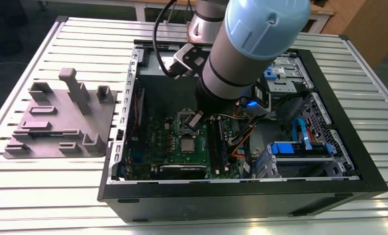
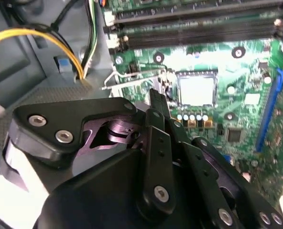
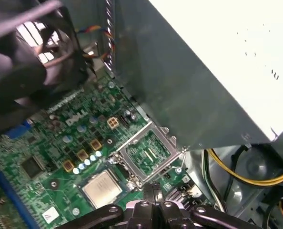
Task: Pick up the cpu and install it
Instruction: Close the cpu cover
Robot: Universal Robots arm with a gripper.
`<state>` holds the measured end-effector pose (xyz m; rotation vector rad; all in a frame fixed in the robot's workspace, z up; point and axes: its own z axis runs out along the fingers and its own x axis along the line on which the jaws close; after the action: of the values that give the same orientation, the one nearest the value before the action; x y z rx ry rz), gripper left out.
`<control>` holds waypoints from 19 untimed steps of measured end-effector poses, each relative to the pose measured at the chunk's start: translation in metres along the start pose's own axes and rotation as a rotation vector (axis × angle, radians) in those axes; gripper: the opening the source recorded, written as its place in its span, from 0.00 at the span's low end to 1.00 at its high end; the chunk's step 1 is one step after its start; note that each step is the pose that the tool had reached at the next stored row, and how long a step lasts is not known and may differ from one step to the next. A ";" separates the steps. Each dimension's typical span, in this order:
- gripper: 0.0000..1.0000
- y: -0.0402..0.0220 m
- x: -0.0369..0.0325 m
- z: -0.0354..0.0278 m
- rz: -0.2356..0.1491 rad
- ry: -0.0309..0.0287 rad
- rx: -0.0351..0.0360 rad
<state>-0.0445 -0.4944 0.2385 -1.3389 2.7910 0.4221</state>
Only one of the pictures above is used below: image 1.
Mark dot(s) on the silver camera blue light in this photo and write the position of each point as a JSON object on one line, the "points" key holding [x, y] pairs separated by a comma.
{"points": [[260, 98]]}

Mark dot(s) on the RAM slot black clips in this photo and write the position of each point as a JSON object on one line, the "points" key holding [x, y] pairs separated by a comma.
{"points": [[212, 142], [219, 144]]}

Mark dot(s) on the black PC case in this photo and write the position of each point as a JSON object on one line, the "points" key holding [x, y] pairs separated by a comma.
{"points": [[214, 203]]}

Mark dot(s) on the grey metal drive bay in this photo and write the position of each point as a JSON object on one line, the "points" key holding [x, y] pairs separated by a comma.
{"points": [[286, 73]]}

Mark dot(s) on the desk with white legs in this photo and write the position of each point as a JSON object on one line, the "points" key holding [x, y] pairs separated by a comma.
{"points": [[140, 12], [323, 11]]}

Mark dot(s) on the blue plastic drive bracket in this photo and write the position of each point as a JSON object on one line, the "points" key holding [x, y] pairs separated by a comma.
{"points": [[270, 72]]}

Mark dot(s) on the grey metal disk cage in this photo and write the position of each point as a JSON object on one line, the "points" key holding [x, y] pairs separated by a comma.
{"points": [[311, 166]]}

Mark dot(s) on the CPU socket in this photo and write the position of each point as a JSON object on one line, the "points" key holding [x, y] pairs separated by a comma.
{"points": [[198, 149]]}

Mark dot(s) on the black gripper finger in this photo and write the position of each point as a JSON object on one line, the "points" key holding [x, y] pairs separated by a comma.
{"points": [[198, 118], [191, 121]]}

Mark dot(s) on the silver green CPU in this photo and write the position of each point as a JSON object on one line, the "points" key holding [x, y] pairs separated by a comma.
{"points": [[187, 146]]}

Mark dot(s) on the hard disk in blue carrier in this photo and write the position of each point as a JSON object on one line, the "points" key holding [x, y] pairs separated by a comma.
{"points": [[299, 149]]}

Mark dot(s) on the grey parts rack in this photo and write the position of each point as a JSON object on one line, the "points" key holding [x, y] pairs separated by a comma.
{"points": [[67, 110]]}

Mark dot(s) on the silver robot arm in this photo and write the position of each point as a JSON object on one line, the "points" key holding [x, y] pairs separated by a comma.
{"points": [[246, 49]]}

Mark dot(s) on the green motherboard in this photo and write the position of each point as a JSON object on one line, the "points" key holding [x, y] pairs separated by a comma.
{"points": [[157, 151]]}

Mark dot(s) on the wooden cabinet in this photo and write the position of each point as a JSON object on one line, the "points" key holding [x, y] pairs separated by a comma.
{"points": [[370, 24]]}

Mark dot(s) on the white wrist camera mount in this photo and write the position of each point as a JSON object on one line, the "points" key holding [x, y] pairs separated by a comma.
{"points": [[187, 58]]}

